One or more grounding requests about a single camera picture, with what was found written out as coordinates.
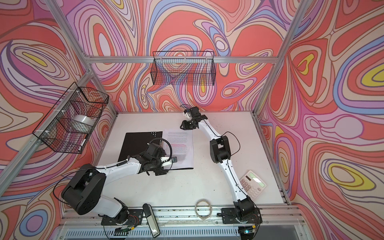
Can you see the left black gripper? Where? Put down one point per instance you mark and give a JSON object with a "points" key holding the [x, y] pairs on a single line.
{"points": [[160, 171]]}

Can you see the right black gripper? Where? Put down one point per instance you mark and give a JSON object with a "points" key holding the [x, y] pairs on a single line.
{"points": [[186, 127]]}

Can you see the white black lever arch folder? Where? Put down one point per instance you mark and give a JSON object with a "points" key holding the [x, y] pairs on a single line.
{"points": [[135, 143]]}

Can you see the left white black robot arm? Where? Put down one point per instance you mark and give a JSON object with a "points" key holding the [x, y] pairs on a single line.
{"points": [[84, 192]]}

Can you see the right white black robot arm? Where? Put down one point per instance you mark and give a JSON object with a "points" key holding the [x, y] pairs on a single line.
{"points": [[221, 155]]}

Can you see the black handheld scanner device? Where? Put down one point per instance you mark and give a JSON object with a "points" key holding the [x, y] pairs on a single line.
{"points": [[151, 220]]}

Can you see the silver tape roll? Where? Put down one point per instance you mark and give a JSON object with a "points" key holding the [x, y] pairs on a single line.
{"points": [[84, 120]]}

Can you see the white pink calculator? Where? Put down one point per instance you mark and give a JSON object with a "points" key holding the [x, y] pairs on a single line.
{"points": [[253, 184]]}

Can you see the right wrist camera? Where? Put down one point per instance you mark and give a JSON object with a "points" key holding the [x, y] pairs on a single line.
{"points": [[193, 112]]}

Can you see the black wire basket back wall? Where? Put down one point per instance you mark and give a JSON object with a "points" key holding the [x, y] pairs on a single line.
{"points": [[186, 68]]}

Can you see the black wire basket wall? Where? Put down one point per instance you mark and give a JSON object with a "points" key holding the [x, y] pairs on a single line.
{"points": [[186, 68], [64, 135]]}

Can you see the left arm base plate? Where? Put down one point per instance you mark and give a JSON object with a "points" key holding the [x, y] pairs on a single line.
{"points": [[130, 218]]}

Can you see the black wire basket left wall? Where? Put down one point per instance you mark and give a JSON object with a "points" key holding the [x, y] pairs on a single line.
{"points": [[64, 135]]}

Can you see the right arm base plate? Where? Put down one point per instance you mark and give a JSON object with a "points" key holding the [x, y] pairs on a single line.
{"points": [[231, 216]]}

